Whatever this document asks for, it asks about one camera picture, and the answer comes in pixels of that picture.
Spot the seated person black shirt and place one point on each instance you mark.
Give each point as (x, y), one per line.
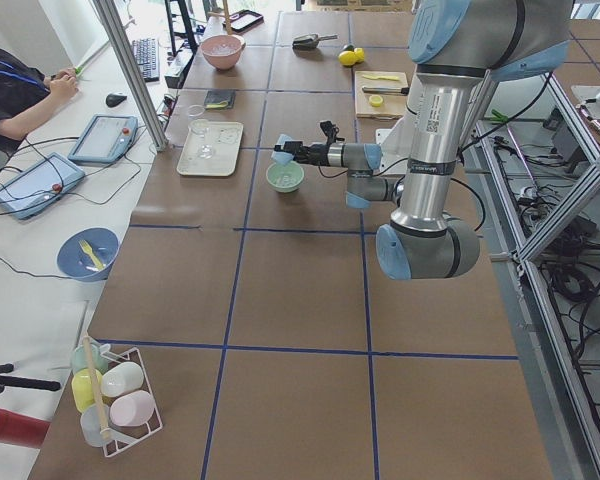
(29, 98)

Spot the black computer mouse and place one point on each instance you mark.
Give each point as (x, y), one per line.
(112, 100)

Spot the pink bowl of ice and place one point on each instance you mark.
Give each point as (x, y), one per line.
(222, 51)

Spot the clear cup in rack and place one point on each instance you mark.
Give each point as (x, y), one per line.
(91, 428)

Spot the cream bear tray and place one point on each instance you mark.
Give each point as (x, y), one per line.
(225, 137)

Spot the black keyboard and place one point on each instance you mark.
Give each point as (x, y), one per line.
(146, 55)

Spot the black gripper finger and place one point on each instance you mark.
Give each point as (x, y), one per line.
(290, 147)
(297, 159)

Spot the wooden cutting board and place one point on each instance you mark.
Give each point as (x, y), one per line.
(394, 105)

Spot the green cup in rack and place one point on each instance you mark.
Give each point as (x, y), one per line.
(79, 359)

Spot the green ceramic bowl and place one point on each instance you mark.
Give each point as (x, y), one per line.
(285, 178)

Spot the blue teach pendant near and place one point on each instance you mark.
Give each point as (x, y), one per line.
(37, 187)

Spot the clear wine glass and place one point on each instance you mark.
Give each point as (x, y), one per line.
(200, 128)

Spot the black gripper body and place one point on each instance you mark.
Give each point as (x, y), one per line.
(316, 152)

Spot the steel handled knife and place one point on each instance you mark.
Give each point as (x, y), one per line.
(403, 91)

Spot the white wire cup rack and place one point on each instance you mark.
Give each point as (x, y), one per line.
(119, 439)

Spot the metal ice scoop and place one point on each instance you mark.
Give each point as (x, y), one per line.
(310, 41)

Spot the pink cup in rack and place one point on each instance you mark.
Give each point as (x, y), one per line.
(132, 409)

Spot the yellow plastic knife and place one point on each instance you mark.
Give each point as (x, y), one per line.
(381, 77)

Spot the blue teach pendant far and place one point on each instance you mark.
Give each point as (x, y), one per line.
(105, 139)

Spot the blue teach pendant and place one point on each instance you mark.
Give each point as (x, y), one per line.
(37, 187)
(105, 139)

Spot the white cup in rack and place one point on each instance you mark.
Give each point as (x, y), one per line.
(122, 379)

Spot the yellow lemon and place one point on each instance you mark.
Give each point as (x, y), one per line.
(348, 58)
(359, 54)

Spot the blue bowl with fork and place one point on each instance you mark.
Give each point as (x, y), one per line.
(88, 255)

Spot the light blue plastic cup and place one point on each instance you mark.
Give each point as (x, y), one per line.
(282, 158)

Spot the yellow cup in rack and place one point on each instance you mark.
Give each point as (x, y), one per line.
(82, 390)

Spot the lemon half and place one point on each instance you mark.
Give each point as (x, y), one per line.
(375, 100)

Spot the red bottle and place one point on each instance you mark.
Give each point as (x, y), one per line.
(22, 430)

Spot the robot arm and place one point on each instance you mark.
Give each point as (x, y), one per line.
(454, 46)

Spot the black tripod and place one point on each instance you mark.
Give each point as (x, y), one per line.
(7, 380)

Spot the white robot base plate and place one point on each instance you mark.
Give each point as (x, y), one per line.
(395, 143)

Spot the grey folded cloth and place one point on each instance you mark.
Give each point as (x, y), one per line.
(219, 99)

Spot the aluminium frame post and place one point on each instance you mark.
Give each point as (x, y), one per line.
(112, 25)

